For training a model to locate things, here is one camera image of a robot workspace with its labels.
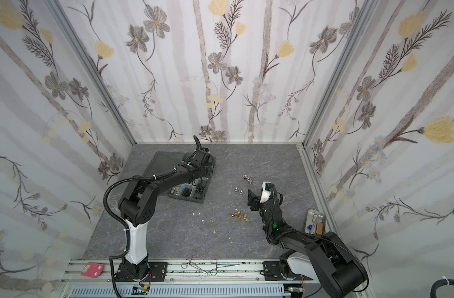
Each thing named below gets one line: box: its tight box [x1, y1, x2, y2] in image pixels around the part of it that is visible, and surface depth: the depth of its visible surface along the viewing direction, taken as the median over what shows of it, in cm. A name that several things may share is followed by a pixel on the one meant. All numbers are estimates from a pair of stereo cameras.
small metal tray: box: [304, 208, 326, 236], surface depth 90 cm
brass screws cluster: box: [227, 207, 250, 223], surface depth 90 cm
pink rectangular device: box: [80, 261, 104, 279], surface depth 75 cm
